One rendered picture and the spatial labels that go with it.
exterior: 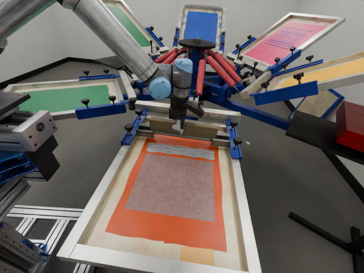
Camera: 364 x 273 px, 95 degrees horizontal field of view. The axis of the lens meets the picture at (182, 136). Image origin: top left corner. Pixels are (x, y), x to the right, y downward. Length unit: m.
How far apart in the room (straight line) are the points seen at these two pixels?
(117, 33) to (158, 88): 0.18
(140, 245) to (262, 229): 1.41
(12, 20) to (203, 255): 0.94
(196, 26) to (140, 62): 2.06
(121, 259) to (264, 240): 1.44
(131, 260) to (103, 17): 0.67
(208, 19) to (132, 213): 2.46
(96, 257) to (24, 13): 0.76
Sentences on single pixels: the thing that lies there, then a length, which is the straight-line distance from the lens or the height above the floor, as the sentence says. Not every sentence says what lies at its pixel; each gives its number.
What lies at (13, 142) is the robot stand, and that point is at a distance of 0.83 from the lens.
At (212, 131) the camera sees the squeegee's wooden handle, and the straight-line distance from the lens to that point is 0.87.
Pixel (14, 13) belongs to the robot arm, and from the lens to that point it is 0.80.
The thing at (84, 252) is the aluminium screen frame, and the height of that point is 0.99.
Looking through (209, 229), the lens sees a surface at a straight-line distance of 0.68.
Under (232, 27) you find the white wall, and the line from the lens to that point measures 4.90.
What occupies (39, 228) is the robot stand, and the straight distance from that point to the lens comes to 1.75.
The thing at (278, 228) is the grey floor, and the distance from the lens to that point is 1.97.
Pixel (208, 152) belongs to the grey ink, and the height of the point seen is 0.96.
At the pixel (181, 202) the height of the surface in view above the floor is 0.95.
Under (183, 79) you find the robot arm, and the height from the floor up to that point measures 1.32.
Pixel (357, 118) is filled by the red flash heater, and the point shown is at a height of 1.10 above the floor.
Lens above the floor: 1.57
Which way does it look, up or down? 39 degrees down
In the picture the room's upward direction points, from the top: 5 degrees clockwise
